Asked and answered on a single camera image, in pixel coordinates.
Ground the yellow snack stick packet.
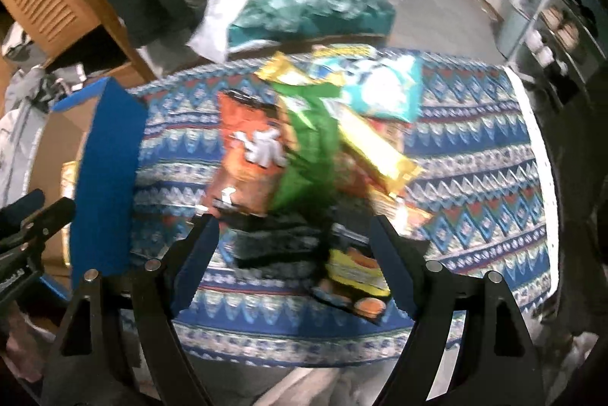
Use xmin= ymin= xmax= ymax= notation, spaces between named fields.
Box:
xmin=255 ymin=51 xmax=344 ymax=87
xmin=324 ymin=98 xmax=424 ymax=197

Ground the orange green chip bag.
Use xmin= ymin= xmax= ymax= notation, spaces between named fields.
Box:
xmin=270 ymin=83 xmax=341 ymax=213

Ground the blue-edged cardboard box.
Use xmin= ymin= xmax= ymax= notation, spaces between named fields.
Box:
xmin=27 ymin=78 xmax=146 ymax=297

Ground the blue patterned tablecloth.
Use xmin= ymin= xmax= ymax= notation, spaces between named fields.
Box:
xmin=130 ymin=53 xmax=559 ymax=367

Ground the red orange snack packet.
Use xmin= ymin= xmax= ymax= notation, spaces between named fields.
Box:
xmin=335 ymin=117 xmax=433 ymax=237

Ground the black yellow snack packet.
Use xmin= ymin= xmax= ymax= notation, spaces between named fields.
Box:
xmin=222 ymin=205 xmax=391 ymax=324

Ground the wooden louvered cabinet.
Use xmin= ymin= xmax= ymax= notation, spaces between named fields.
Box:
xmin=1 ymin=0 xmax=155 ymax=87

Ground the orange white-lettered chip bag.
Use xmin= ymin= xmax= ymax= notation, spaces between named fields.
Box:
xmin=201 ymin=89 xmax=288 ymax=216

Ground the teal cartoon snack bag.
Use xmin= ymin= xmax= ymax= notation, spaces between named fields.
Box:
xmin=308 ymin=44 xmax=424 ymax=123

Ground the metal shoe rack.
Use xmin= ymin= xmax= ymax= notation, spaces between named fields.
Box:
xmin=497 ymin=0 xmax=607 ymax=111

